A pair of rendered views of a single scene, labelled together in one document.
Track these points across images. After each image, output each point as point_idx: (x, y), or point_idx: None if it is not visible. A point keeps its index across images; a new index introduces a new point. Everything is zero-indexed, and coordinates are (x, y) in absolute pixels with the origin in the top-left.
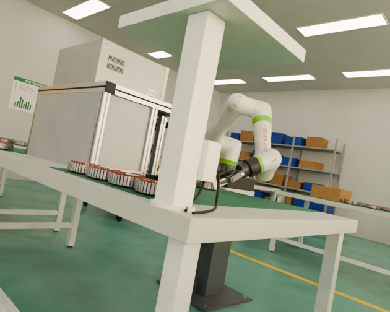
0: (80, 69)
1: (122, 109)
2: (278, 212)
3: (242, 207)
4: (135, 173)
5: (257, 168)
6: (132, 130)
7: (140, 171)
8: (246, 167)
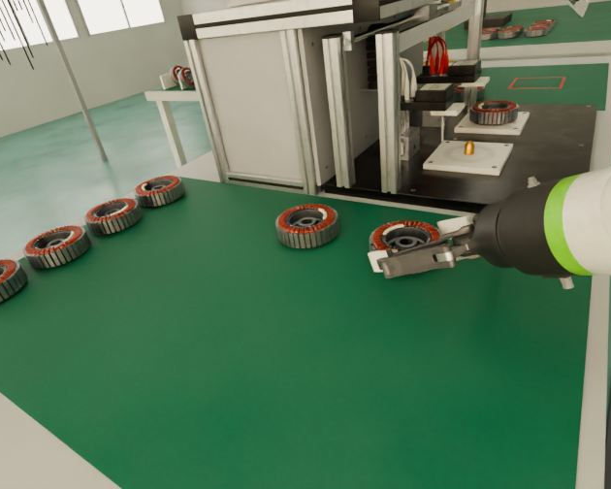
0: None
1: (228, 61)
2: (19, 479)
3: None
4: (291, 184)
5: (532, 253)
6: (263, 99)
7: (301, 181)
8: (490, 231)
